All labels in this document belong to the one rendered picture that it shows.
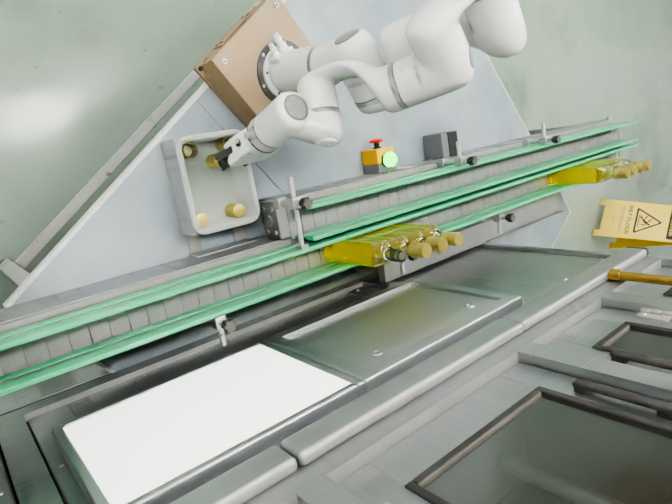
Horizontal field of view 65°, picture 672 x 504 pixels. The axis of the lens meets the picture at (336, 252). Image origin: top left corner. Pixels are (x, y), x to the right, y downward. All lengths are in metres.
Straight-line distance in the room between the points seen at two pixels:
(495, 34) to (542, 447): 0.65
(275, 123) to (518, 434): 0.65
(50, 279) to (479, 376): 0.88
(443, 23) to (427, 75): 0.09
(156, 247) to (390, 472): 0.77
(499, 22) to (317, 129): 0.36
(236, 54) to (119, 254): 0.53
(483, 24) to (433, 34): 0.11
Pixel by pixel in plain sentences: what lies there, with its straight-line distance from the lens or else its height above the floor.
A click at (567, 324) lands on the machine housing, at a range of 1.19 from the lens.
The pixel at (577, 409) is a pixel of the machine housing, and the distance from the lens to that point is 0.91.
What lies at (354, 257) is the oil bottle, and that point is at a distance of 1.27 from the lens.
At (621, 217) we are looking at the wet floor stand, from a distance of 4.49.
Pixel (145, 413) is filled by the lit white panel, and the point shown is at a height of 1.08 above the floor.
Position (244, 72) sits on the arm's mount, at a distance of 1.31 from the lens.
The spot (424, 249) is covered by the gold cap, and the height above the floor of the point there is 1.16.
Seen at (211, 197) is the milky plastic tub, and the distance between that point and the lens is 1.32.
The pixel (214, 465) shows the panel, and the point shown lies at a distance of 0.80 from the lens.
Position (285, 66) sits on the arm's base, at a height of 0.92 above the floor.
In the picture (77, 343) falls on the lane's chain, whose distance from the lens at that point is 1.15.
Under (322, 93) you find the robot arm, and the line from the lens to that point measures 1.03.
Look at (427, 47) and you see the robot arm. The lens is 0.91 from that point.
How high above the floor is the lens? 1.97
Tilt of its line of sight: 52 degrees down
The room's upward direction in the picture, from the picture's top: 97 degrees clockwise
